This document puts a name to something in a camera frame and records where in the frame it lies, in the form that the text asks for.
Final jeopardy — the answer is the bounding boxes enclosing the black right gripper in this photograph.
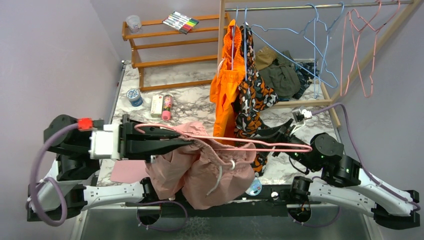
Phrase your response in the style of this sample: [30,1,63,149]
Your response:
[246,117,320,172]

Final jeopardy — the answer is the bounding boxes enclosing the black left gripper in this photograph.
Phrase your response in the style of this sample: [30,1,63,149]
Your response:
[114,113,197,163]

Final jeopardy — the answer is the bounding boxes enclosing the pink wire hanger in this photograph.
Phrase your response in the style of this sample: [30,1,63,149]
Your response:
[134,123,313,153]
[338,0,402,98]

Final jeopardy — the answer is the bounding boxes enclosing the camouflage orange black shorts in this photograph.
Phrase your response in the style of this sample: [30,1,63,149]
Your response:
[233,22,279,178]

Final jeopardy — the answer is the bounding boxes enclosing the pink shorts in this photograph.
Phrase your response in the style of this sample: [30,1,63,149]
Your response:
[146,121,257,210]

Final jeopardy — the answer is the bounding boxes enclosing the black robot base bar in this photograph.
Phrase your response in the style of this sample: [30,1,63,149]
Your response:
[124,184,313,218]

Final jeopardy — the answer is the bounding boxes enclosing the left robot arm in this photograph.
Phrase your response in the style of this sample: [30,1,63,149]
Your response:
[25,114,192,227]

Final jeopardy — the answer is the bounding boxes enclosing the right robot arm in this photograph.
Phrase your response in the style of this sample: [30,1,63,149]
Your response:
[255,119,421,230]

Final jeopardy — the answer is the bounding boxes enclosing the blue hanger holding shorts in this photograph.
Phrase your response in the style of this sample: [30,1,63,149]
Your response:
[226,7,247,83]

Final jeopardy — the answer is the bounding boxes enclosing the pink clipboard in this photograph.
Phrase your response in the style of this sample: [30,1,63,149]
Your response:
[110,160,149,184]

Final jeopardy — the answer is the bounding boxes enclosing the white rectangular box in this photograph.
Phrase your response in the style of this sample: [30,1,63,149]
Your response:
[150,94,164,118]

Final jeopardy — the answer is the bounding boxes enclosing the pink floral bottle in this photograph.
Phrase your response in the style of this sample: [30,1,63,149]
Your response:
[161,94,173,121]

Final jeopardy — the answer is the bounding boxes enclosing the clear plastic toy package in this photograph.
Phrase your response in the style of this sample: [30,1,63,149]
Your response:
[245,177,263,197]

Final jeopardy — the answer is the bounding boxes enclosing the olive green garment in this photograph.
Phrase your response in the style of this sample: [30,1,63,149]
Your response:
[259,50,300,101]

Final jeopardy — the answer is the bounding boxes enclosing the tan folded garment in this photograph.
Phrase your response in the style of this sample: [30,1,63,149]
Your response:
[255,46,278,71]

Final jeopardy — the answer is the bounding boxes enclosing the wooden shelf rack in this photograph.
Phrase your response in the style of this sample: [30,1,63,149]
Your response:
[121,14,229,92]

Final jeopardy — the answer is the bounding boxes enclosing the clear plastic cup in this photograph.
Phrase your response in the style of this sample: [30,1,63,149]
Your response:
[125,15,142,34]

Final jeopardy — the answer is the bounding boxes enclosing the marker pen set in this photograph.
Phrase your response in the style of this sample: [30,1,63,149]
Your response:
[162,11,199,35]

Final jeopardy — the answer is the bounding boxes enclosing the metal hanging rod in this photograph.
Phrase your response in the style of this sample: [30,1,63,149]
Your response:
[224,0,415,12]

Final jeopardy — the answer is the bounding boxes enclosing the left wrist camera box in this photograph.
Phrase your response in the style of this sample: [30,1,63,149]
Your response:
[77,118,121,160]

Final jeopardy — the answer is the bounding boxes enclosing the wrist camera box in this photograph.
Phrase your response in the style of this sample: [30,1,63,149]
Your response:
[291,106,313,135]
[77,118,121,160]

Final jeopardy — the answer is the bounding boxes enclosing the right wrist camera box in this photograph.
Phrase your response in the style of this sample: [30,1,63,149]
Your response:
[291,106,313,135]

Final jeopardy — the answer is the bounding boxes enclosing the blue wire hanger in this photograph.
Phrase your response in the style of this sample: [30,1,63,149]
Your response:
[252,7,344,99]

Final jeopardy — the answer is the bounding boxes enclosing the wooden clothes rack frame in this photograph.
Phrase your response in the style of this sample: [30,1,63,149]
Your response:
[217,0,423,108]

